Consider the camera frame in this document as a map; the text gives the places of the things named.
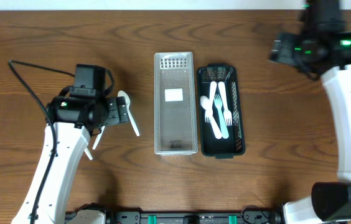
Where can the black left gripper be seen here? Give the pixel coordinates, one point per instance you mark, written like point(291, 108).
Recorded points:
point(121, 110)

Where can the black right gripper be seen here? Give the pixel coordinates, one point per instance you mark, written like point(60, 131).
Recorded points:
point(279, 50)

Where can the white spork rounded head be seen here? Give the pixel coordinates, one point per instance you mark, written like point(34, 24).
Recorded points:
point(205, 104)

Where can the pale green plastic fork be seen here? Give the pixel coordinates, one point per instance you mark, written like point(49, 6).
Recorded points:
point(223, 127)

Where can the white plastic fork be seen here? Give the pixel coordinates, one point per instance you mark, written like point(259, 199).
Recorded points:
point(226, 112)

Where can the pale pink plastic fork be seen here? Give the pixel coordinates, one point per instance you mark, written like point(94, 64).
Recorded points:
point(212, 91)

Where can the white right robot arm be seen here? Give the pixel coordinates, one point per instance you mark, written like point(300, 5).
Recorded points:
point(322, 52)

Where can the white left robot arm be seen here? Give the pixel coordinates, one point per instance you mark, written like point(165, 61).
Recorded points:
point(70, 125)

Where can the white plastic spoon rightmost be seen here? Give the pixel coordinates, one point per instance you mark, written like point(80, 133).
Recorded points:
point(127, 99)

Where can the white plastic spoon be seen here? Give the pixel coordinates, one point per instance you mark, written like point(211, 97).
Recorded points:
point(88, 154)
point(127, 99)
point(98, 138)

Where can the white label in basket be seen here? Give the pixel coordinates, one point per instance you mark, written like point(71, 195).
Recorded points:
point(175, 94)

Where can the clear perforated plastic basket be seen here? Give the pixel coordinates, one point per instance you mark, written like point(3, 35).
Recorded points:
point(175, 123)

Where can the dark green plastic basket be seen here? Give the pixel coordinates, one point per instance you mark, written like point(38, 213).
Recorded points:
point(235, 144)

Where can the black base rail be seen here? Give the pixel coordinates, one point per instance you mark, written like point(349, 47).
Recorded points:
point(95, 213)

